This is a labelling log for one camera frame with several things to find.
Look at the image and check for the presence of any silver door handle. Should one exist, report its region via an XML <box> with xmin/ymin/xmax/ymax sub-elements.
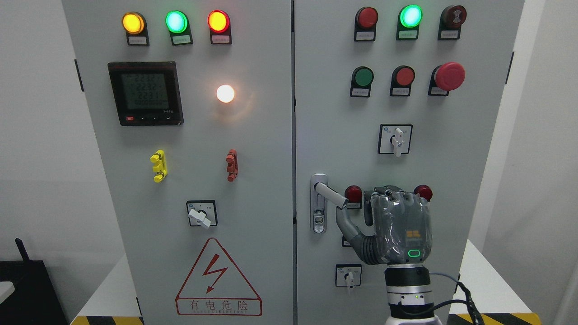
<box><xmin>310</xmin><ymin>173</ymin><xmax>348</xmax><ymax>234</ymax></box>

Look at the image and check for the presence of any green lit lamp top right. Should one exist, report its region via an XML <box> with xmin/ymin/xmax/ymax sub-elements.
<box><xmin>396</xmin><ymin>4</ymin><xmax>423</xmax><ymax>41</ymax></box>

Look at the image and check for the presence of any dark red buzzer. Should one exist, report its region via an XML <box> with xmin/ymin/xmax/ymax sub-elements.
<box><xmin>438</xmin><ymin>5</ymin><xmax>467</xmax><ymax>40</ymax></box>

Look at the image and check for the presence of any white platform with hazard stripes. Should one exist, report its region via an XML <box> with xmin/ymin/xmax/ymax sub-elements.
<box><xmin>71</xmin><ymin>241</ymin><xmax>542</xmax><ymax>325</ymax></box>

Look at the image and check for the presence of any red electric hazard warning sticker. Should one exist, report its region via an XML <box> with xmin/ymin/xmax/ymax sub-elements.
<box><xmin>175</xmin><ymin>238</ymin><xmax>262</xmax><ymax>316</ymax></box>

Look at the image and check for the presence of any grey left cabinet door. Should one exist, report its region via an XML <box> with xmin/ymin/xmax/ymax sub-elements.
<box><xmin>62</xmin><ymin>0</ymin><xmax>294</xmax><ymax>325</ymax></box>

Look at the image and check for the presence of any yellow indicator lamp top left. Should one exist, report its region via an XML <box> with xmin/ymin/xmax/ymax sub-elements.
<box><xmin>122</xmin><ymin>12</ymin><xmax>150</xmax><ymax>46</ymax></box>

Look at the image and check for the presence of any red emergency stop button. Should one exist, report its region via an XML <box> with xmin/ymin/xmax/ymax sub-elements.
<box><xmin>428</xmin><ymin>62</ymin><xmax>466</xmax><ymax>97</ymax></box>

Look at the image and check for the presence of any red indicator lamp middle right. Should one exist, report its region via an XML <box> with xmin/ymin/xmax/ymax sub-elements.
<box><xmin>413</xmin><ymin>184</ymin><xmax>433</xmax><ymax>202</ymax></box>

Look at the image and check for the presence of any grey cabinet door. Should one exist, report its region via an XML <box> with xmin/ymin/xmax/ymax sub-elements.
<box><xmin>294</xmin><ymin>0</ymin><xmax>524</xmax><ymax>325</ymax></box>
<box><xmin>62</xmin><ymin>0</ymin><xmax>294</xmax><ymax>325</ymax></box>

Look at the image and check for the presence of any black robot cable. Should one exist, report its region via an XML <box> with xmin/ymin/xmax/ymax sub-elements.
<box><xmin>397</xmin><ymin>272</ymin><xmax>486</xmax><ymax>325</ymax></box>

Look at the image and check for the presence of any white rotary switch lower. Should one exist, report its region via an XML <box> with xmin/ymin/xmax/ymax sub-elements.
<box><xmin>335</xmin><ymin>264</ymin><xmax>363</xmax><ymax>295</ymax></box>

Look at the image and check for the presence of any white rotary switch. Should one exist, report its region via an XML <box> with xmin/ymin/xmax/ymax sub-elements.
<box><xmin>378</xmin><ymin>124</ymin><xmax>413</xmax><ymax>157</ymax></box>
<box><xmin>335</xmin><ymin>264</ymin><xmax>363</xmax><ymax>295</ymax></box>

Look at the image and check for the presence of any green indicator lamp left door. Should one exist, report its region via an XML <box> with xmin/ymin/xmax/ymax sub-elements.
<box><xmin>165</xmin><ymin>10</ymin><xmax>193</xmax><ymax>46</ymax></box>

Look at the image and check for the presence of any black digital power meter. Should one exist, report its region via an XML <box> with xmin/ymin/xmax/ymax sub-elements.
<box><xmin>107</xmin><ymin>61</ymin><xmax>184</xmax><ymax>126</ymax></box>

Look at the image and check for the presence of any red indicator lamp top right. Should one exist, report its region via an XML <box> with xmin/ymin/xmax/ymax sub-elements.
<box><xmin>354</xmin><ymin>7</ymin><xmax>378</xmax><ymax>42</ymax></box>

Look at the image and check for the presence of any white rotary switch upper right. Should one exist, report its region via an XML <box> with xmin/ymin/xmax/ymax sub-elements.
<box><xmin>378</xmin><ymin>124</ymin><xmax>413</xmax><ymax>157</ymax></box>

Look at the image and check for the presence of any red push button upper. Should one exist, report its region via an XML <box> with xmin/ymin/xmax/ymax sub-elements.
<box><xmin>390</xmin><ymin>65</ymin><xmax>415</xmax><ymax>97</ymax></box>

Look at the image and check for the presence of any red terminal block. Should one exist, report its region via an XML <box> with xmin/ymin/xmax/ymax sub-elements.
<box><xmin>226</xmin><ymin>149</ymin><xmax>239</xmax><ymax>182</ymax></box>

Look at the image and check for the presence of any yellow terminal block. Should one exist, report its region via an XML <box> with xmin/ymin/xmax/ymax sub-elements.
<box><xmin>150</xmin><ymin>149</ymin><xmax>168</xmax><ymax>183</ymax></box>

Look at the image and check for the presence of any red lit indicator lamp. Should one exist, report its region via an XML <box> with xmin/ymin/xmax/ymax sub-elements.
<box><xmin>208</xmin><ymin>10</ymin><xmax>233</xmax><ymax>45</ymax></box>

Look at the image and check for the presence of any black box with antenna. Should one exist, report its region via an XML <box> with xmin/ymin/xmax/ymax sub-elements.
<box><xmin>0</xmin><ymin>238</ymin><xmax>68</xmax><ymax>325</ymax></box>

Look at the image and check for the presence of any grey right cabinet door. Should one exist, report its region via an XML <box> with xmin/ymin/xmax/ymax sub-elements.
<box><xmin>294</xmin><ymin>0</ymin><xmax>524</xmax><ymax>325</ymax></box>

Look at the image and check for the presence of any red indicator lamp middle left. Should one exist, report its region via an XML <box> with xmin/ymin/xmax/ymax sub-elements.
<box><xmin>345</xmin><ymin>185</ymin><xmax>364</xmax><ymax>209</ymax></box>

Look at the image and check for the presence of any green push button upper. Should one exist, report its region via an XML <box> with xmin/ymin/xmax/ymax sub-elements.
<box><xmin>350</xmin><ymin>66</ymin><xmax>374</xmax><ymax>98</ymax></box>

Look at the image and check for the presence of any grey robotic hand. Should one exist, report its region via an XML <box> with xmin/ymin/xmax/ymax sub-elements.
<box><xmin>336</xmin><ymin>186</ymin><xmax>432</xmax><ymax>265</ymax></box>

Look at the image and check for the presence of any white rotary switch left door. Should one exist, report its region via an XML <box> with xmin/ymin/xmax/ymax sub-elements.
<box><xmin>186</xmin><ymin>200</ymin><xmax>218</xmax><ymax>229</ymax></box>

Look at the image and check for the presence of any white lit indicator lamp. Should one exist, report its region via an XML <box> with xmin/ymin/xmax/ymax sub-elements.
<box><xmin>215</xmin><ymin>84</ymin><xmax>236</xmax><ymax>103</ymax></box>

